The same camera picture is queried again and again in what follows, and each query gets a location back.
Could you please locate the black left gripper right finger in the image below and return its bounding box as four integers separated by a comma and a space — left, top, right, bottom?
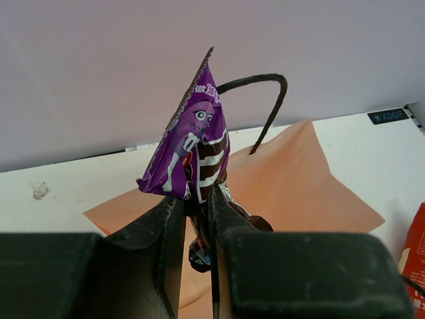
208, 187, 414, 318

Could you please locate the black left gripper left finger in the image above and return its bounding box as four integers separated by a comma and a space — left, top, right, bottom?
1, 198, 186, 318

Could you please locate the purple brown candy packet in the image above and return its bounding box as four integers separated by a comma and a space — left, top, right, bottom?
137, 49, 272, 272

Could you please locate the large red chips bag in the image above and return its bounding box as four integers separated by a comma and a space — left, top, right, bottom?
398, 203, 424, 318

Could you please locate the orange paper bag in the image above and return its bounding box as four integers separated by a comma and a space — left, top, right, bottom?
84, 74, 385, 318

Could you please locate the black table corner label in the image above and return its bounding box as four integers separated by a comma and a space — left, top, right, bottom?
367, 108, 410, 125

